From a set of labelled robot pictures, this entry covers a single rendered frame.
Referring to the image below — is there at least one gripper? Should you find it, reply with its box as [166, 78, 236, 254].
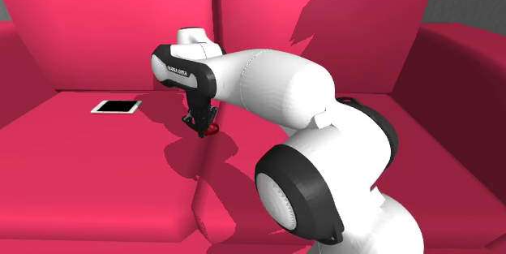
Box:
[182, 93, 220, 139]

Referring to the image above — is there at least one white tablet with black screen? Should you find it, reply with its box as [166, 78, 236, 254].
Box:
[90, 100, 143, 115]

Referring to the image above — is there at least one pink sofa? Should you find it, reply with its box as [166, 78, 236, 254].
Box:
[0, 0, 506, 254]

